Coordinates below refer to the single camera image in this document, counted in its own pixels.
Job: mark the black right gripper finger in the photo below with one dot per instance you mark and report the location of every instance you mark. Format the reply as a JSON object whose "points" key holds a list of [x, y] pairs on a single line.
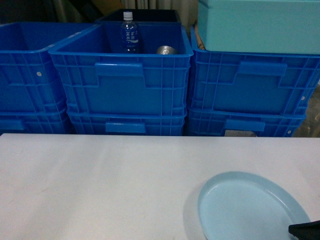
{"points": [[306, 231]]}

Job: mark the light blue oval tray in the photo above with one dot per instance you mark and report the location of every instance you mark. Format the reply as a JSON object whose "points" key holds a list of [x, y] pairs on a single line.
{"points": [[244, 206]]}

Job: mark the blue crate bottom right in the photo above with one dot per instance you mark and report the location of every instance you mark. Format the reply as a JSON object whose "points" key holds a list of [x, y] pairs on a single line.
{"points": [[215, 123]]}

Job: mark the blue crate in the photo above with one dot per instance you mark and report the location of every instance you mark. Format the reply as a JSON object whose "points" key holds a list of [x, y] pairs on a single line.
{"points": [[254, 83], [29, 81], [57, 122], [98, 76], [215, 123], [127, 124]]}

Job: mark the blue crate top right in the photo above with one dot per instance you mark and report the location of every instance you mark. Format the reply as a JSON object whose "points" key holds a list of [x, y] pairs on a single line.
{"points": [[254, 83]]}

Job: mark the teal plastic box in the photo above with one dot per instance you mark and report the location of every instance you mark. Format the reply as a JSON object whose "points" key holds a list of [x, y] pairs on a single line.
{"points": [[260, 26]]}

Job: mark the silver metal can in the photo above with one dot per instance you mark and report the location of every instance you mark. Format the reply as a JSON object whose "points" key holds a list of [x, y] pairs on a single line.
{"points": [[166, 50]]}

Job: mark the blue crate top centre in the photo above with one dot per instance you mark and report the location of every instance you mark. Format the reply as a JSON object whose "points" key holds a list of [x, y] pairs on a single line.
{"points": [[98, 76]]}

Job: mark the blue crate bottom centre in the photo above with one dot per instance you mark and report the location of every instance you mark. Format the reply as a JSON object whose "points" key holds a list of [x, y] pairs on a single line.
{"points": [[127, 124]]}

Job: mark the clear water bottle blue label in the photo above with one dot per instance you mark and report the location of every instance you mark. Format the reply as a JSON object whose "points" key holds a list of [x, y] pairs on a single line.
{"points": [[129, 34]]}

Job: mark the blue crate bottom left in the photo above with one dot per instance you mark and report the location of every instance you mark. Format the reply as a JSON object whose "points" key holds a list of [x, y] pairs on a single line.
{"points": [[57, 122]]}

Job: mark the blue crate top left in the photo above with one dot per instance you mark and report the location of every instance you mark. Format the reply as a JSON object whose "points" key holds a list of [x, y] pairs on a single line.
{"points": [[29, 81]]}

